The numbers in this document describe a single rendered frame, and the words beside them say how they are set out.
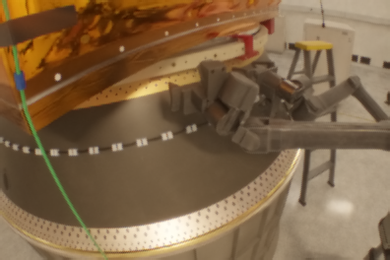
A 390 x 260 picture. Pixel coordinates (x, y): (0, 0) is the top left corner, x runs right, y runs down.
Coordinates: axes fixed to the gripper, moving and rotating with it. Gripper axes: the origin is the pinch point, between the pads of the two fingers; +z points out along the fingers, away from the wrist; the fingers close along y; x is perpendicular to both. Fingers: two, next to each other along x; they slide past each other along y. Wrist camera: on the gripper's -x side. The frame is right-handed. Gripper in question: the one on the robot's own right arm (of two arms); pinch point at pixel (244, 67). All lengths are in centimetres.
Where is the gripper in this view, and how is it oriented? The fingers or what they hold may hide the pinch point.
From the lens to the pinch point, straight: 76.0
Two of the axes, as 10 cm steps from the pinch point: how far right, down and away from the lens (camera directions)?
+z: -6.3, -5.2, 5.8
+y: 7.7, -3.8, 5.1
